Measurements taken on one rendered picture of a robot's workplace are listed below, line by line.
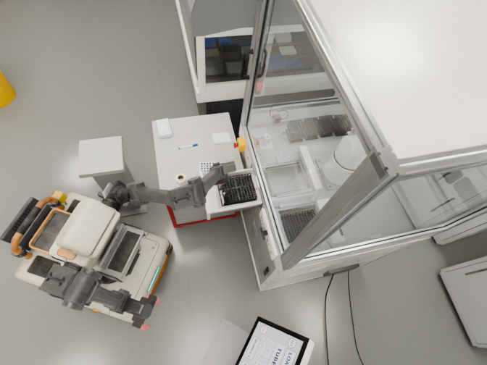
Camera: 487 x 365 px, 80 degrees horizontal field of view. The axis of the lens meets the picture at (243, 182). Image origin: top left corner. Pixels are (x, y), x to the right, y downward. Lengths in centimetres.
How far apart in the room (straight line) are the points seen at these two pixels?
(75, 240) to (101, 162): 97
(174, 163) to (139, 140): 115
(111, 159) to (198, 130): 63
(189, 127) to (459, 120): 171
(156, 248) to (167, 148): 76
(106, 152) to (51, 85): 186
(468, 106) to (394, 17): 39
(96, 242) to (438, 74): 130
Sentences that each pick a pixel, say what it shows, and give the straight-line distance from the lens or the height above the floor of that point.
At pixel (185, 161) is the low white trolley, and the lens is 206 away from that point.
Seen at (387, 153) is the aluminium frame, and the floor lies 199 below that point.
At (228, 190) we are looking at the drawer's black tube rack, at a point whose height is 90.
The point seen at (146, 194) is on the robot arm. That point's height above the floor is 137.
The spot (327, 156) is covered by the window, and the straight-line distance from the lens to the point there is 96.
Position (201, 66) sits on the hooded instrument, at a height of 114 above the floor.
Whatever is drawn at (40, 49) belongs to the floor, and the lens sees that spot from 443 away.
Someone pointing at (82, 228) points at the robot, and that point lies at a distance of 129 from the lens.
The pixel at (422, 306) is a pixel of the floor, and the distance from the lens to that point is 307.
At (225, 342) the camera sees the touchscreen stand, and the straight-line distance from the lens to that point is 247.
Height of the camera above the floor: 251
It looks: 62 degrees down
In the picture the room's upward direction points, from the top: 12 degrees clockwise
